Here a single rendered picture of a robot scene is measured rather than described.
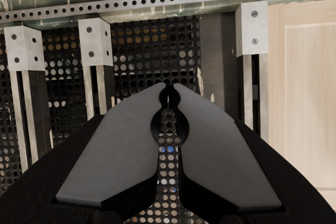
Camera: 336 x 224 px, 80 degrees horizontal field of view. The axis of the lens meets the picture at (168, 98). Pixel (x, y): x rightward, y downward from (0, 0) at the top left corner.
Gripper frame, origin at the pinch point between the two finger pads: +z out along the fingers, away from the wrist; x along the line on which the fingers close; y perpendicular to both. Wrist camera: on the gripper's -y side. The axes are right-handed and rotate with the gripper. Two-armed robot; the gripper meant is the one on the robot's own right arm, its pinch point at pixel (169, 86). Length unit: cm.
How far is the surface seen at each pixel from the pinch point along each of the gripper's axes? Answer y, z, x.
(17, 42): 13, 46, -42
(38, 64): 20, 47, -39
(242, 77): 15.3, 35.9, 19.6
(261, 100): 19.7, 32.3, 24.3
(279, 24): 4, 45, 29
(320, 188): 42, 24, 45
